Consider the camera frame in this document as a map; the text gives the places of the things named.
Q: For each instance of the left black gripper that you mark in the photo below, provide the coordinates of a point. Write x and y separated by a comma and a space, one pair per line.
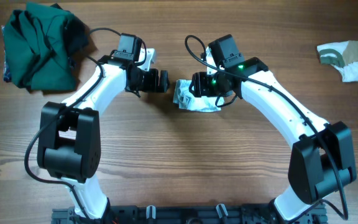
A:
151, 84

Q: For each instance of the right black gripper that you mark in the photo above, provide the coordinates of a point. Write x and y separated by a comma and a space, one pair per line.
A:
199, 84

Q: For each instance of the light blue striped baby pants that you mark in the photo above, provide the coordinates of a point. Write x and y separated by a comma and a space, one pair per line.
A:
187, 101

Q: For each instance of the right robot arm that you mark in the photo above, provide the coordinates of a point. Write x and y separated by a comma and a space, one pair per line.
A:
322, 158

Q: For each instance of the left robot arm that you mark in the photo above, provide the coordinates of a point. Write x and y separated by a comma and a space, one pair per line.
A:
69, 138

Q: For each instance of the green cloth bag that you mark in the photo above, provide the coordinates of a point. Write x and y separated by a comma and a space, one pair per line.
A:
35, 49

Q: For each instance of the white olive tan folded garment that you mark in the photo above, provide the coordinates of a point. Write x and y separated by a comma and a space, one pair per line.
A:
343, 56

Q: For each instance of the blue patterned cloth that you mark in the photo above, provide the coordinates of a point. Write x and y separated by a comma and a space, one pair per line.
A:
6, 71

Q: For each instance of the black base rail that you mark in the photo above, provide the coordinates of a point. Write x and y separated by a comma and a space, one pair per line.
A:
247, 213

